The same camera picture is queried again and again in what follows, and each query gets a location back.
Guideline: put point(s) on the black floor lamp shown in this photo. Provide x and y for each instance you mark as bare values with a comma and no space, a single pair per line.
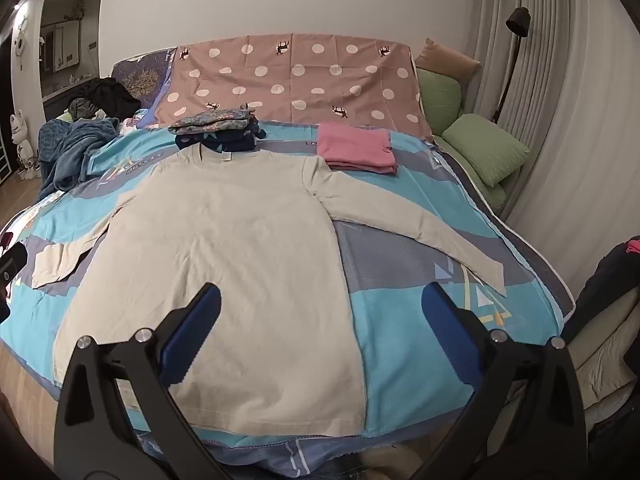
517,22

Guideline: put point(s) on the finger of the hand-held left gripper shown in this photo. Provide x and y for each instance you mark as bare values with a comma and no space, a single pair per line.
11,264

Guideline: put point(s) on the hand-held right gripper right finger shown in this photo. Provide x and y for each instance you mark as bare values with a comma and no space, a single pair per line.
445,327

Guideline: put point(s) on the brown polka dot blanket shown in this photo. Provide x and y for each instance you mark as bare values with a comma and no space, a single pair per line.
300,75

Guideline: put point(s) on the dark jacket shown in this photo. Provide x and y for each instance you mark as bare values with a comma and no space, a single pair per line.
610,280

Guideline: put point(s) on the beige long-sleeve shirt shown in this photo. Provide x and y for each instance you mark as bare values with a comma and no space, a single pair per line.
240,240

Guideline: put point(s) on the tan pillow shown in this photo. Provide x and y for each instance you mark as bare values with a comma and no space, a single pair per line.
445,57

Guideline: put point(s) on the grey curtain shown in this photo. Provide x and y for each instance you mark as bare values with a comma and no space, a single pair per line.
575,110

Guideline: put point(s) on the pink folded garment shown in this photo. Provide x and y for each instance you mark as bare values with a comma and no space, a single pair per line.
355,147

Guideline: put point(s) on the beige cloth pile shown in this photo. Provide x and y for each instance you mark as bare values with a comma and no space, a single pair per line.
610,360

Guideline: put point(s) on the black clothes pile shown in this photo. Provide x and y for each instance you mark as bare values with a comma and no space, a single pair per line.
110,95

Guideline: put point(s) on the blue fleece blanket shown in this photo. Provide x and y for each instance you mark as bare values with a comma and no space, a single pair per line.
70,145

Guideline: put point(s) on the kitchen cabinet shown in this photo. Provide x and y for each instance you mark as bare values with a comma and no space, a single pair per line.
65,60

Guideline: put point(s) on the white cat figurine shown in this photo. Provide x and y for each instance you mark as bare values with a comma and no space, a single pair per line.
29,166
20,130

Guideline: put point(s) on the green pillow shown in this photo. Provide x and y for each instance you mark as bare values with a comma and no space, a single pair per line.
485,147
437,100

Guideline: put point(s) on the navy printed pillow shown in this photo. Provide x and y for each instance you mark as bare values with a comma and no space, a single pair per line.
140,75

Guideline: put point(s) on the grey floral folded garment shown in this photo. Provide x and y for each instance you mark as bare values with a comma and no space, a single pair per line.
215,119

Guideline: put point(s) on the olive green cloth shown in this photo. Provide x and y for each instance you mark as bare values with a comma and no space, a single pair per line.
81,108

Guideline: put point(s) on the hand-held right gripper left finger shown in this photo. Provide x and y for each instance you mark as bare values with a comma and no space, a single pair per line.
200,317

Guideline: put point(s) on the white compartment shelf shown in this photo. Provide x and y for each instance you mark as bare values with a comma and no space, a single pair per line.
3,160

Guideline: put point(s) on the blue patterned bed sheet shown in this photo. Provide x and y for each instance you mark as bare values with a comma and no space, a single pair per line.
400,310

